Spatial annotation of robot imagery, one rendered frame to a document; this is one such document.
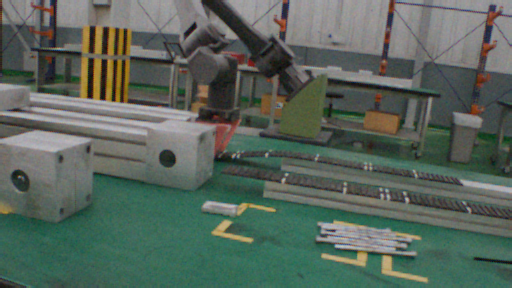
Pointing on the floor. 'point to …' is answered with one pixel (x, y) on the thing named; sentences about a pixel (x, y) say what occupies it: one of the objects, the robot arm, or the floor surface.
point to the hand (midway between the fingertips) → (216, 150)
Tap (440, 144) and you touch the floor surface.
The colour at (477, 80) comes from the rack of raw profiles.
